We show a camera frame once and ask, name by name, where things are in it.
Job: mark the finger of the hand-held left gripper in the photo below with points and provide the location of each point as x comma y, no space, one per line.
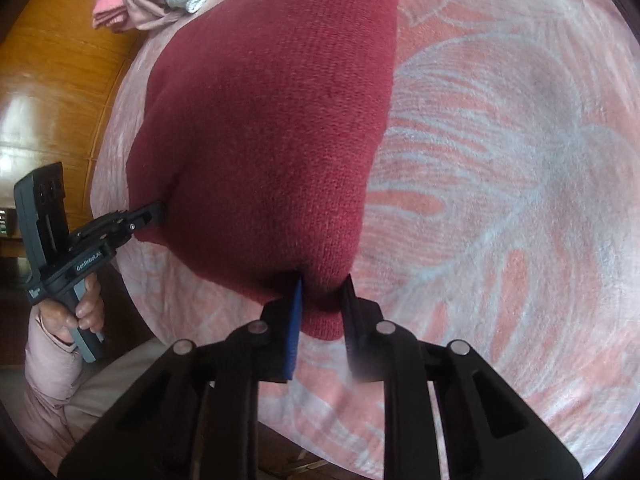
130,222

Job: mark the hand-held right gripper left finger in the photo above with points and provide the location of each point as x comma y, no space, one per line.
295,330

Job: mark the person's left hand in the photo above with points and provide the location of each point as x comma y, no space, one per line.
60,317

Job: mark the dark red knit sweater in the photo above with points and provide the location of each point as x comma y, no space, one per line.
270,135

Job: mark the pink leaf-patterned blanket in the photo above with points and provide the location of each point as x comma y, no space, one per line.
500,185

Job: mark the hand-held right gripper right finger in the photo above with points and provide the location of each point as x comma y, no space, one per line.
352,330

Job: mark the person's left forearm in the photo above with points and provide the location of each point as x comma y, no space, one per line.
50,375

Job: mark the person's leg in beige pants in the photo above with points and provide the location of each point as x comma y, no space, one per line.
120,385

